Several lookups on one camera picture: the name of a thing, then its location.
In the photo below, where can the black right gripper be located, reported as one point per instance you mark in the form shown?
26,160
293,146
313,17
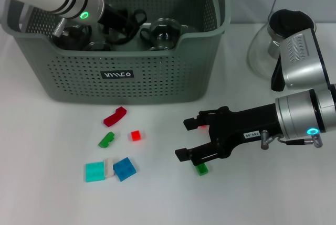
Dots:
241,128

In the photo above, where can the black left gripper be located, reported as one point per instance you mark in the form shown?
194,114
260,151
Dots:
113,16

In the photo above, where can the blue square brick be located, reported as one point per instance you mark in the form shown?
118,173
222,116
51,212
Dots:
124,169

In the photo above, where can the dark red curved brick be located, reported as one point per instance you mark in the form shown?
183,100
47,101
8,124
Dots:
115,116

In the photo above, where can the translucent green stepped brick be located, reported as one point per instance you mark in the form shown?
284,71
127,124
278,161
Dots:
107,139

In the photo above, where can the small white brick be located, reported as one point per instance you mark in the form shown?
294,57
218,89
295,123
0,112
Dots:
109,167

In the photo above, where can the cyan brick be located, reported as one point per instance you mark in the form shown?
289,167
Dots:
94,172

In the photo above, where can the grey perforated storage basket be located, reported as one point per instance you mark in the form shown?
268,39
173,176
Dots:
157,78

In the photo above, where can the small red square brick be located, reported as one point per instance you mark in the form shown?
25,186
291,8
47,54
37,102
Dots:
136,135
203,126

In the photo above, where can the green rectangular brick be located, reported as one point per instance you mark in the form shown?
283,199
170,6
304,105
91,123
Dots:
202,170

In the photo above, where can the dark brown clay teapot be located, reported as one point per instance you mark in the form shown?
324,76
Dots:
76,42

